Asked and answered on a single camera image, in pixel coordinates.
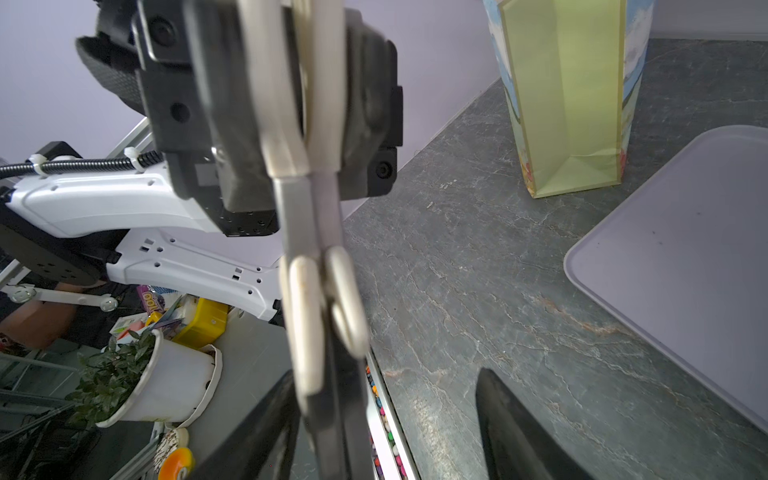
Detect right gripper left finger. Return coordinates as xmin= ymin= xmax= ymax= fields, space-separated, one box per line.
xmin=191 ymin=370 xmax=300 ymax=480

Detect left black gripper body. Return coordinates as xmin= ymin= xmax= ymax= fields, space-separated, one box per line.
xmin=76 ymin=1 xmax=403 ymax=237

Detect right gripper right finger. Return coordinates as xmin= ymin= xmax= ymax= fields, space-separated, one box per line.
xmin=475 ymin=368 xmax=591 ymax=479

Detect white silicone kitchen tongs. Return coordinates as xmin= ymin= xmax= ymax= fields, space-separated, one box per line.
xmin=236 ymin=0 xmax=376 ymax=480

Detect green paper gift bag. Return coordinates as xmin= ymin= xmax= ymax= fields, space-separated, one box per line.
xmin=484 ymin=0 xmax=655 ymax=198

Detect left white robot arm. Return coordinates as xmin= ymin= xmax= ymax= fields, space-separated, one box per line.
xmin=1 ymin=1 xmax=403 ymax=331

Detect yellow box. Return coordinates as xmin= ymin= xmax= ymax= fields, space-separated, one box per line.
xmin=172 ymin=297 xmax=230 ymax=349

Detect potted green plant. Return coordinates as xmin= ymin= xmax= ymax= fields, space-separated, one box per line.
xmin=67 ymin=330 xmax=223 ymax=428

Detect lavender plastic tray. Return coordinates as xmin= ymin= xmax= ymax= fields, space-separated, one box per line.
xmin=563 ymin=125 xmax=767 ymax=429

